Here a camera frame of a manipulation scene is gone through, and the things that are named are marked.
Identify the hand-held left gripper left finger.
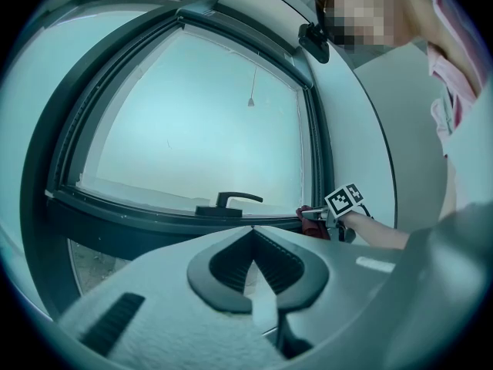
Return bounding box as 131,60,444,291
57,224,288,370

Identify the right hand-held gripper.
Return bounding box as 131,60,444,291
301,183,365,243

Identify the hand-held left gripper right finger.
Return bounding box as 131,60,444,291
252,200,492,362

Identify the dark red cloth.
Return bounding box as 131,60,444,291
295,204,331,241

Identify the person's right forearm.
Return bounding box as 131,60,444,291
345,210,412,251

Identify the low clear window pane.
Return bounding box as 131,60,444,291
67,237,132,297

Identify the pale partition panel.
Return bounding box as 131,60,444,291
352,36,452,230

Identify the white-edged frosted window pane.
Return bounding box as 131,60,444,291
76,27,314,218

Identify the person's pink shirt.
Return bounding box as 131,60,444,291
415,0,487,157

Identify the person's head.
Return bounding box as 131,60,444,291
314,0,485,98

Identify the wide frosted window pane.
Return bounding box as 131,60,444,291
0,8,155,254

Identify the black window handle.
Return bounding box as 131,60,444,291
195,191,264,219

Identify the white blind cord pull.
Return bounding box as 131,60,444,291
246,62,257,109

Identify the black head camera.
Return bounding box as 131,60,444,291
298,22,331,65

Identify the frosted window with dark frame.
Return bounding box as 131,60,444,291
0,0,337,320

